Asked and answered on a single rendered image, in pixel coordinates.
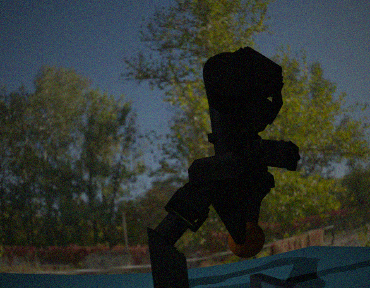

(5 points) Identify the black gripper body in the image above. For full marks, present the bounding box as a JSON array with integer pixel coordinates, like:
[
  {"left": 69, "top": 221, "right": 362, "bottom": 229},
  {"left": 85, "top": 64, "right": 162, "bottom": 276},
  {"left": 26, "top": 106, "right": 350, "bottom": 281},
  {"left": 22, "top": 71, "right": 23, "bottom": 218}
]
[{"left": 188, "top": 119, "right": 275, "bottom": 190}]

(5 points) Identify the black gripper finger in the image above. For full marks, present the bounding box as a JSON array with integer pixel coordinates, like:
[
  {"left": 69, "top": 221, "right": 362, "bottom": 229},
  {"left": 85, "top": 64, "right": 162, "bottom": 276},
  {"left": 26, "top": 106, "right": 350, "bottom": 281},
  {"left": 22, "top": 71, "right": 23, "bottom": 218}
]
[
  {"left": 246, "top": 188, "right": 271, "bottom": 225},
  {"left": 203, "top": 183, "right": 257, "bottom": 244}
]

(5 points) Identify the brown ball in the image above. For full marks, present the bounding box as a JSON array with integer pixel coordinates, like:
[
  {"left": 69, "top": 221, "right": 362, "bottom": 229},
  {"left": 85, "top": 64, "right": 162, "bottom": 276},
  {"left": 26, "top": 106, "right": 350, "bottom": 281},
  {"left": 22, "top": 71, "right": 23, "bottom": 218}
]
[{"left": 228, "top": 222, "right": 265, "bottom": 258}]

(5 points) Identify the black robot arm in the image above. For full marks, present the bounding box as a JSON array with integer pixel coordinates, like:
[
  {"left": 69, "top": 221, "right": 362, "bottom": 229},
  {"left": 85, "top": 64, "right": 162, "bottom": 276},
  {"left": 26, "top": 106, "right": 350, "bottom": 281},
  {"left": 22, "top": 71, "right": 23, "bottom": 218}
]
[{"left": 150, "top": 46, "right": 301, "bottom": 249}]

